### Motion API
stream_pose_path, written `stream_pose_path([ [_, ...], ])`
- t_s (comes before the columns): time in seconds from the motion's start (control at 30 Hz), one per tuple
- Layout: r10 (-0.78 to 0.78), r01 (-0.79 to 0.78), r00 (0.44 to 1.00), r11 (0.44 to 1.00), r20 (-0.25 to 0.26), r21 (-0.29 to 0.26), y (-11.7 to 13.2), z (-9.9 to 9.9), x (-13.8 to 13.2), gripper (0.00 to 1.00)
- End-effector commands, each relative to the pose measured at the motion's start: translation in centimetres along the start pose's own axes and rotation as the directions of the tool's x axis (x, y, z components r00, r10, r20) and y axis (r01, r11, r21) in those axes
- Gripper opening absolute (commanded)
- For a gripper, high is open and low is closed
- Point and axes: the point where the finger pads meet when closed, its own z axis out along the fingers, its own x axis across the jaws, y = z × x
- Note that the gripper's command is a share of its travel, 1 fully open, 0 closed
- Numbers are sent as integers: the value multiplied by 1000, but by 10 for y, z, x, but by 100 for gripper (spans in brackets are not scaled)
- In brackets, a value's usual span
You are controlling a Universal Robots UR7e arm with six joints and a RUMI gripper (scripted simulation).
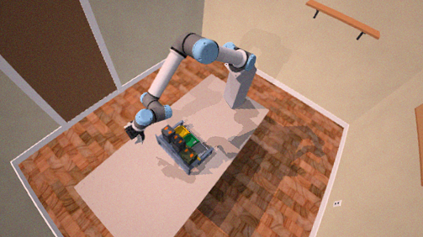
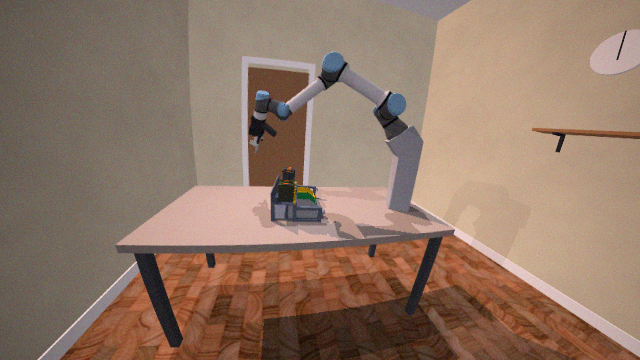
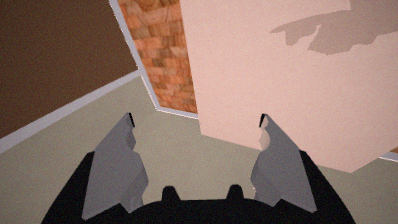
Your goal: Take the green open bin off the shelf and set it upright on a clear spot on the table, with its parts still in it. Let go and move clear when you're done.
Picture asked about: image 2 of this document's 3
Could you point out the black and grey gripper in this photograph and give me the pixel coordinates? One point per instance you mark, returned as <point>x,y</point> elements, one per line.
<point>256,130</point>

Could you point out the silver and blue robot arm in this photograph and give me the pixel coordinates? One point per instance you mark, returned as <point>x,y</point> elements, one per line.
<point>336,68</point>

